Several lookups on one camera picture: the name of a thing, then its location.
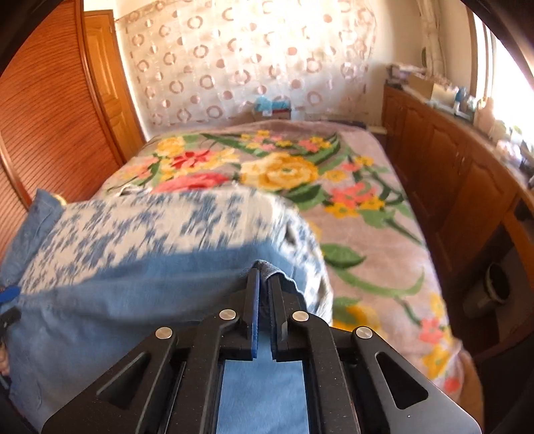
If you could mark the folded blue jeans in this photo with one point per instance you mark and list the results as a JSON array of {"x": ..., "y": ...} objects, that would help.
[{"x": 37, "y": 217}]

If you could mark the blue denim pants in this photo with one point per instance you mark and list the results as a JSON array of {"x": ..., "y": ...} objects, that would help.
[{"x": 125, "y": 300}]

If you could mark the dark waste bin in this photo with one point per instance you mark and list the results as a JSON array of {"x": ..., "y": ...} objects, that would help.
[{"x": 492, "y": 288}]

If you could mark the tied window curtain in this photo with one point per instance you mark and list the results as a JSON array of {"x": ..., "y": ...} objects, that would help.
[{"x": 434, "y": 41}]

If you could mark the wooden louvered wardrobe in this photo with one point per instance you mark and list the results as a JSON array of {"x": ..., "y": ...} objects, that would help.
[{"x": 54, "y": 125}]

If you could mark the bright window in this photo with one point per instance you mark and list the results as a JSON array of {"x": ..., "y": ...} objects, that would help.
[{"x": 500, "y": 75}]

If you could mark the blue bottle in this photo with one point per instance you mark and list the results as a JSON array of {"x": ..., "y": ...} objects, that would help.
[{"x": 462, "y": 98}]

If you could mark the small cardboard box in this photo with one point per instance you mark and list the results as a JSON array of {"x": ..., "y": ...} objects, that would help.
[{"x": 275, "y": 114}]

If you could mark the sheer circle-patterned curtain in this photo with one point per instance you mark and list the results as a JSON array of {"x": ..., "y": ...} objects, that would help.
[{"x": 250, "y": 62}]

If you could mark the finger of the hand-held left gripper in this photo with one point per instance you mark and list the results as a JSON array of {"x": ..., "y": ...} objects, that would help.
[
  {"x": 8, "y": 293},
  {"x": 8, "y": 316}
]

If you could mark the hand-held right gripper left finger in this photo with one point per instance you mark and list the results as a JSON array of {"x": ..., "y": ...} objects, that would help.
[{"x": 254, "y": 317}]

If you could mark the blue floral bed sheet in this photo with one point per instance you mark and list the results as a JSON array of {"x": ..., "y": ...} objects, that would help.
[{"x": 167, "y": 225}]

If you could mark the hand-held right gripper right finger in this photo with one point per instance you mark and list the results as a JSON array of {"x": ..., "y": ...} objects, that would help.
[{"x": 276, "y": 317}]

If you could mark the colourful floral blanket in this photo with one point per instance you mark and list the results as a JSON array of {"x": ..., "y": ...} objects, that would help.
[{"x": 375, "y": 250}]

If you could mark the wooden door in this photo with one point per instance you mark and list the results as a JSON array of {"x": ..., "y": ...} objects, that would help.
[{"x": 108, "y": 83}]

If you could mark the flat cardboard box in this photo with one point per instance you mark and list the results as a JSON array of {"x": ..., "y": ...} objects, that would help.
[{"x": 421, "y": 85}]

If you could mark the wooden cabinet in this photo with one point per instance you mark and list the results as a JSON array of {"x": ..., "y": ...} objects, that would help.
[{"x": 450, "y": 175}]

